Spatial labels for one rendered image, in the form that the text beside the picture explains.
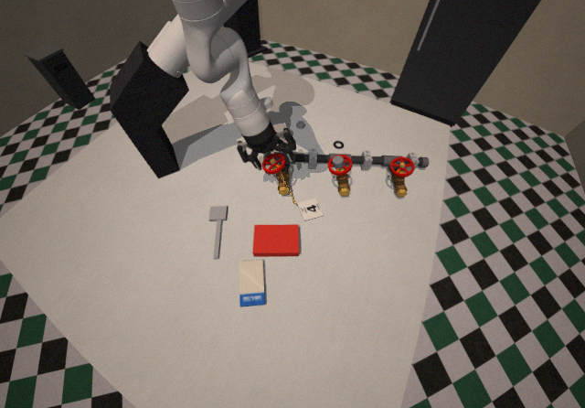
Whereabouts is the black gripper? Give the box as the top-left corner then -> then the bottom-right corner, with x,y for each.
237,120 -> 296,170

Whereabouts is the grey cylinder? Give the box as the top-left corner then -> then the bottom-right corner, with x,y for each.
333,156 -> 344,168

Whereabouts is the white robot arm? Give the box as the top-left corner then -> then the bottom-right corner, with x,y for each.
147,0 -> 273,136

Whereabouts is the red rectangular block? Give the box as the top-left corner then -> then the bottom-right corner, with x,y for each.
252,225 -> 299,257

